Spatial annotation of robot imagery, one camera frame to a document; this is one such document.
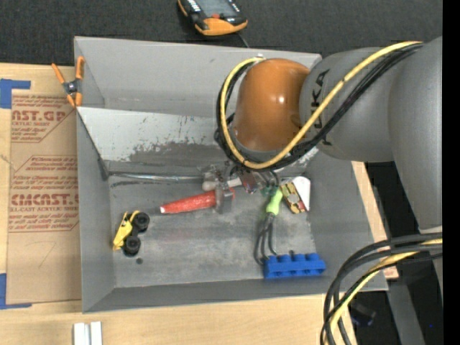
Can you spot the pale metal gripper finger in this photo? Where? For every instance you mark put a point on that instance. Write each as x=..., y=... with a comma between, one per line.
x=215, y=172
x=219, y=184

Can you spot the yellow toy truck black wheels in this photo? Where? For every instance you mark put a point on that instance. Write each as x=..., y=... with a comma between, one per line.
x=125, y=230

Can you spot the grey metal bin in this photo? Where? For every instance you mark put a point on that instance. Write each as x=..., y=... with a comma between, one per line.
x=201, y=243

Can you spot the white and yellow toy piece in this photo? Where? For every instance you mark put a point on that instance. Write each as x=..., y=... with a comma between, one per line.
x=300, y=196

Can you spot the brown cardboard board red print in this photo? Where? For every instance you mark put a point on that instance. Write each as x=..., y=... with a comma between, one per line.
x=43, y=257

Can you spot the blue toy building brick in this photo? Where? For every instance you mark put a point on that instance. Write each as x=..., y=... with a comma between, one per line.
x=293, y=266

